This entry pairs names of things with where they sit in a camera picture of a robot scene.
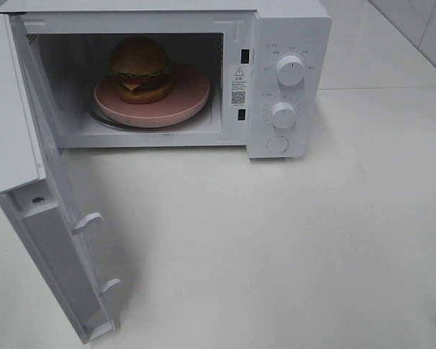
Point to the round white door-open button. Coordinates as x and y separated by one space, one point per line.
277 144

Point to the pink round plate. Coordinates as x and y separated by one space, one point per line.
167 101

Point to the burger with lettuce and cheese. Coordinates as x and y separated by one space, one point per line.
140 70

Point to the white microwave door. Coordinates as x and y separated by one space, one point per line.
35 193

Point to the white microwave oven body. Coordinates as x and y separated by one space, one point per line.
263 59

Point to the upper white power knob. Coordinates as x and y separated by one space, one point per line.
290 69

